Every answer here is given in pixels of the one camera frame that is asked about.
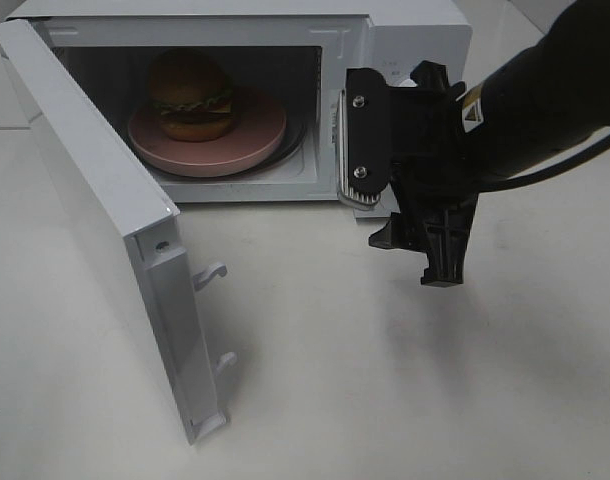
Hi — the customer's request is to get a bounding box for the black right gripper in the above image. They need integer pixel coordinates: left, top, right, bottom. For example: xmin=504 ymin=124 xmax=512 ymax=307
xmin=368 ymin=60 xmax=478 ymax=288

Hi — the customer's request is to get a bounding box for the pink round plate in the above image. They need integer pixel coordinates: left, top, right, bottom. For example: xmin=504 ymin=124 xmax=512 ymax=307
xmin=128 ymin=87 xmax=288 ymax=178

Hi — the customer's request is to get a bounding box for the toy burger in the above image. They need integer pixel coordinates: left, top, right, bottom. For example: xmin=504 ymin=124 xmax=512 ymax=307
xmin=147 ymin=48 xmax=235 ymax=142

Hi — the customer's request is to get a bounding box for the white microwave door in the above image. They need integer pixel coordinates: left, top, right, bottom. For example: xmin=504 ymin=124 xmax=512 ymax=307
xmin=0 ymin=20 xmax=236 ymax=442

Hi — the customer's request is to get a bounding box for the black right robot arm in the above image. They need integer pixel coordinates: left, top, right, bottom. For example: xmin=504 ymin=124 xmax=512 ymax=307
xmin=369 ymin=1 xmax=610 ymax=287

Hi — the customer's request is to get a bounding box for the upper white microwave knob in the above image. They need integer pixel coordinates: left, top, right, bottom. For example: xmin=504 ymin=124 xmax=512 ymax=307
xmin=399 ymin=79 xmax=417 ymax=88

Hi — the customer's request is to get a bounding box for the glass microwave turntable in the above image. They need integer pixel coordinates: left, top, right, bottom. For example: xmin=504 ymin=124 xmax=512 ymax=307
xmin=252 ymin=118 xmax=307 ymax=172

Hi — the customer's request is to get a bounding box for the white microwave oven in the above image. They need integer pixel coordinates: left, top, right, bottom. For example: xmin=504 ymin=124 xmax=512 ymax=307
xmin=4 ymin=1 xmax=471 ymax=208

